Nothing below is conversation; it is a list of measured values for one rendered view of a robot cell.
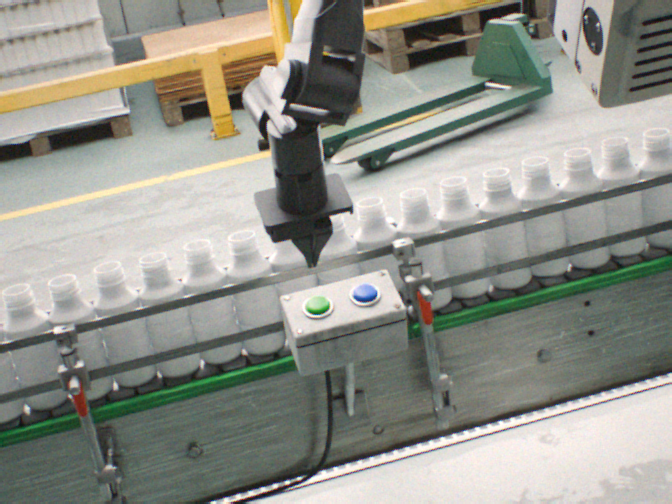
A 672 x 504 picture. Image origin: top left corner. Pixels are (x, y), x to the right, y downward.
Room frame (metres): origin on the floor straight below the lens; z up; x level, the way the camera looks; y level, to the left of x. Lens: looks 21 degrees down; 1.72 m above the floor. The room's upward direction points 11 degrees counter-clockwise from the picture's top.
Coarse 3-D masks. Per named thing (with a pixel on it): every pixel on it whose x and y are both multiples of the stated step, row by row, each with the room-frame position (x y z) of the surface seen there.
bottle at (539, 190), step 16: (528, 160) 1.64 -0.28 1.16; (544, 160) 1.63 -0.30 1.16; (528, 176) 1.61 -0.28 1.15; (544, 176) 1.61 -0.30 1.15; (528, 192) 1.61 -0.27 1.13; (544, 192) 1.60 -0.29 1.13; (560, 192) 1.61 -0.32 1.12; (528, 208) 1.60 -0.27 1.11; (528, 224) 1.60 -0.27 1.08; (544, 224) 1.59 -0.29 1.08; (560, 224) 1.60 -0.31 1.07; (528, 240) 1.61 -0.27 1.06; (544, 240) 1.59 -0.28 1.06; (560, 240) 1.60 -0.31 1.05; (544, 272) 1.60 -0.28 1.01; (560, 272) 1.60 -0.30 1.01
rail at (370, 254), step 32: (608, 192) 1.60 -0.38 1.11; (480, 224) 1.57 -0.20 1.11; (352, 256) 1.54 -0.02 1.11; (544, 256) 1.58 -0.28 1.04; (224, 288) 1.51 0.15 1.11; (256, 288) 1.52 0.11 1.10; (96, 320) 1.48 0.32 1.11; (128, 320) 1.49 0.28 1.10; (0, 352) 1.46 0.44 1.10; (192, 352) 1.50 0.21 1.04
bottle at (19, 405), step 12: (0, 336) 1.48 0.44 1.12; (0, 360) 1.47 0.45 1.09; (0, 372) 1.47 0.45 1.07; (12, 372) 1.48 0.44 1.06; (0, 384) 1.47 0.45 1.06; (12, 384) 1.48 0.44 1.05; (0, 408) 1.46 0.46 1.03; (12, 408) 1.47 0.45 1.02; (24, 408) 1.49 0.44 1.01; (0, 420) 1.46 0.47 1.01; (12, 420) 1.47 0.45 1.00
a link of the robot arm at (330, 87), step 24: (312, 0) 1.31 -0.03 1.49; (336, 0) 1.30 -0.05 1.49; (360, 0) 1.31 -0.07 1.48; (312, 24) 1.29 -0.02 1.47; (336, 24) 1.29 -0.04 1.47; (360, 24) 1.30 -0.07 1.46; (288, 48) 1.31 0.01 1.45; (312, 48) 1.27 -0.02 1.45; (336, 48) 1.29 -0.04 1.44; (360, 48) 1.30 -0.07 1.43; (312, 72) 1.26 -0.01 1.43; (336, 72) 1.28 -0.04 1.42; (360, 72) 1.29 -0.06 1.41; (312, 96) 1.27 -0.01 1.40; (336, 96) 1.27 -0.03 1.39
